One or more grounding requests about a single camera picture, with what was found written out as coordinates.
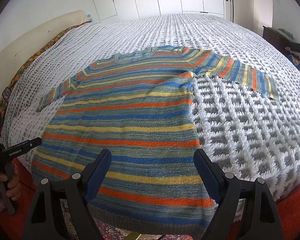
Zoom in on striped knit t-shirt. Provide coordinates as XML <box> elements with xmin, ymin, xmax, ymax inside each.
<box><xmin>31</xmin><ymin>46</ymin><xmax>279</xmax><ymax>238</ymax></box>

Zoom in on pile of clothes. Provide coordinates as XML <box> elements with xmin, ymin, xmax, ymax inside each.
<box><xmin>271</xmin><ymin>28</ymin><xmax>300</xmax><ymax>71</ymax></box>

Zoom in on person's left hand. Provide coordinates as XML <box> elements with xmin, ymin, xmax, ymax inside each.
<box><xmin>0</xmin><ymin>165</ymin><xmax>21</xmax><ymax>205</ymax></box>

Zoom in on patterned purple rug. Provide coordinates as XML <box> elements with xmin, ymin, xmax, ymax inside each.
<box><xmin>61</xmin><ymin>199</ymin><xmax>192</xmax><ymax>240</ymax></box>

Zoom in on red blanket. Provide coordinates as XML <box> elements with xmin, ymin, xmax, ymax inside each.
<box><xmin>0</xmin><ymin>160</ymin><xmax>300</xmax><ymax>239</ymax></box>

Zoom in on orange floral bed sheet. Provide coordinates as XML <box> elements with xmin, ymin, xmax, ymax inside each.
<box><xmin>0</xmin><ymin>21</ymin><xmax>88</xmax><ymax>113</ymax></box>

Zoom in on white grey woven bedspread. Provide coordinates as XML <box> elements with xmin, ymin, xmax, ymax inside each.
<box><xmin>2</xmin><ymin>14</ymin><xmax>300</xmax><ymax>201</ymax></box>

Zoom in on cream padded headboard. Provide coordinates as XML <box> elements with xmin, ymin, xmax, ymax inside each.
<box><xmin>0</xmin><ymin>10</ymin><xmax>88</xmax><ymax>99</ymax></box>

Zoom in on dark wooden side cabinet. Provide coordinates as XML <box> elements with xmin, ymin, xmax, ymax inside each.
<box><xmin>262</xmin><ymin>26</ymin><xmax>290</xmax><ymax>56</ymax></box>

